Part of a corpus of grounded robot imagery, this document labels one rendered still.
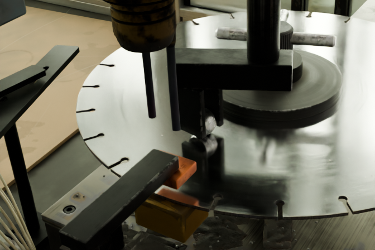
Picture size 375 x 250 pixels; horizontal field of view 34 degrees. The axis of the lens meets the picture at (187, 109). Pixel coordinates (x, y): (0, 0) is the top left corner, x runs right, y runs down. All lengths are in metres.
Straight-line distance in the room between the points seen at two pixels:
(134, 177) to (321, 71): 0.21
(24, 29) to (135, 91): 0.70
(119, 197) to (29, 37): 0.83
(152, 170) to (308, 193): 0.10
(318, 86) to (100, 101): 0.18
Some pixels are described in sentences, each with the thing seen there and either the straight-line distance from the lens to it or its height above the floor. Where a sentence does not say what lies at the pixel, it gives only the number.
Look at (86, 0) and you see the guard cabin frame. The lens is 1.26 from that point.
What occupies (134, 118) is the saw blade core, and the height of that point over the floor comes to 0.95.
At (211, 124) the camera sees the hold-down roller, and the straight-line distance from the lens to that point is 0.45.
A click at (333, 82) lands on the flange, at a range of 0.51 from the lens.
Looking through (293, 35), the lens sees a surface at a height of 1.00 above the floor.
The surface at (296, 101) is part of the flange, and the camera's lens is 0.48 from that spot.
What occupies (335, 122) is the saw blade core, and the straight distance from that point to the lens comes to 0.48.
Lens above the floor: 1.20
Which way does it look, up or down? 31 degrees down
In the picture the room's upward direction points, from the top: 4 degrees counter-clockwise
